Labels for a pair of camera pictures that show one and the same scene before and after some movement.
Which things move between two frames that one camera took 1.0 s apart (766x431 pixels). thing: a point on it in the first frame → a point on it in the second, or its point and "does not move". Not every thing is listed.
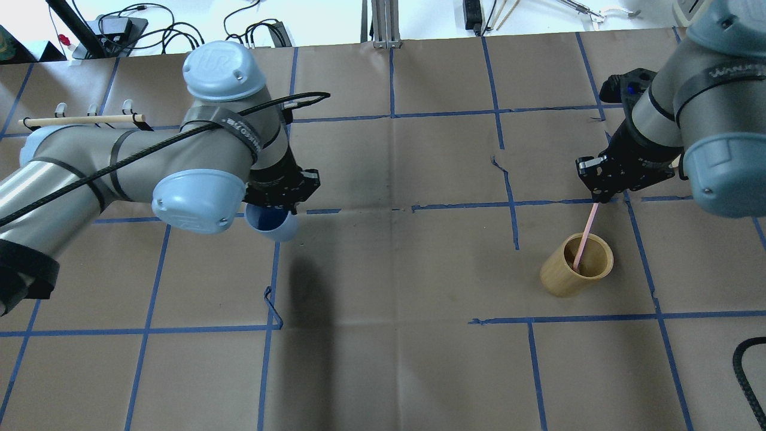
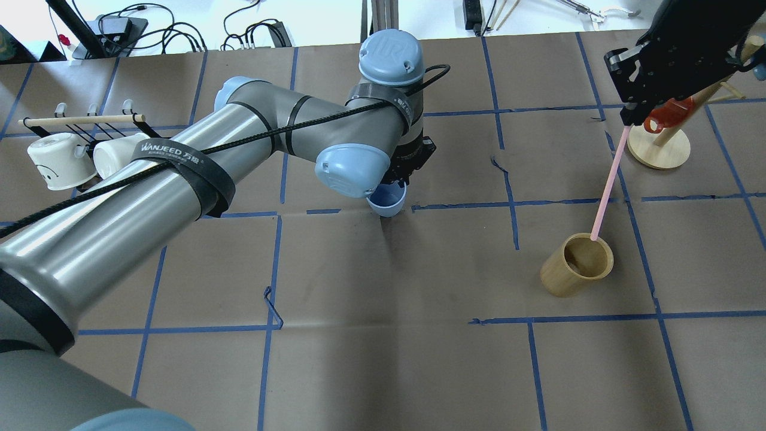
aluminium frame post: (386, 23) does not move
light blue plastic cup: (276, 224) → (387, 199)
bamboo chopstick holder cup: (558, 276) does not move
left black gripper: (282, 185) → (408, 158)
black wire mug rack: (60, 120) does not move
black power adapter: (473, 15) does not move
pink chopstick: (593, 211) → (595, 232)
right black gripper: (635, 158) → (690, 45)
